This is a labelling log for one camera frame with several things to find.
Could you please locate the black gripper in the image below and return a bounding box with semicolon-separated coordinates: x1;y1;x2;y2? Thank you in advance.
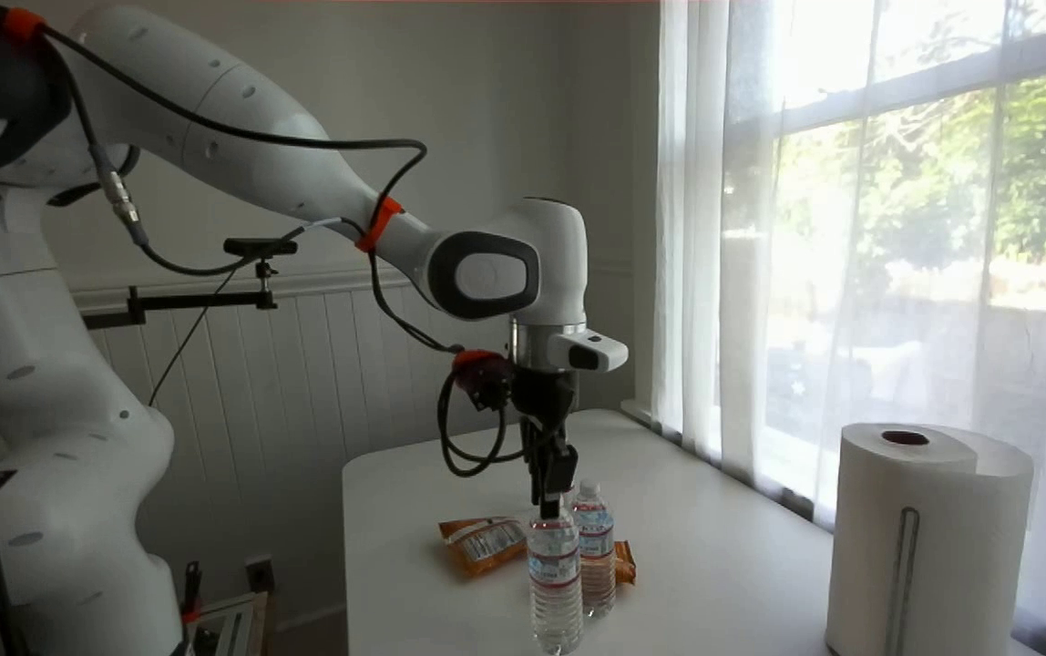
506;360;583;522

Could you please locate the clear plastic water bottle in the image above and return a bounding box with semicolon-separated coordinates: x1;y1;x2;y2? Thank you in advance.
573;477;620;622
523;501;588;656

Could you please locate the orange snack packet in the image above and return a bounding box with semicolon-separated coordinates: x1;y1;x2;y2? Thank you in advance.
608;534;640;595
433;509;529;583

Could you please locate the wide sheer white curtain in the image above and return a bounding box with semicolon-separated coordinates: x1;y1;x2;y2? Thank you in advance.
643;0;1042;526

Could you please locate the white framed board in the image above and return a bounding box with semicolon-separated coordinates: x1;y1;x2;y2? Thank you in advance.
193;590;273;656

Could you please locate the metal paper towel holder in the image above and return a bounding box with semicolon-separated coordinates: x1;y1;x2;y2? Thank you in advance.
886;501;920;656

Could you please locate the red and black tool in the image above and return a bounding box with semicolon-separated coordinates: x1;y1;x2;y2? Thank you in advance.
174;557;207;656

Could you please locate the white paper towel roll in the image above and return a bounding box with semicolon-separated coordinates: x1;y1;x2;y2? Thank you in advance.
822;420;1039;656

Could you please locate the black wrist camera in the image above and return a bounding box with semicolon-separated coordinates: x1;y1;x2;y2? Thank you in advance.
450;363;512;416

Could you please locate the orange cable strap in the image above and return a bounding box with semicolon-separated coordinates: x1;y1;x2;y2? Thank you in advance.
0;2;46;48
353;193;408;253
450;346;509;380

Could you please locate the black stereo camera bar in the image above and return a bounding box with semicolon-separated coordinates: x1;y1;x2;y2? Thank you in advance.
223;233;301;263

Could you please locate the thin black camera cable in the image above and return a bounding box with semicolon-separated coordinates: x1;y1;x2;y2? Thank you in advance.
143;226;307;411

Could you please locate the white window frame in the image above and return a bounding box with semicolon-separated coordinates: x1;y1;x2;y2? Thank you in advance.
614;0;1046;526

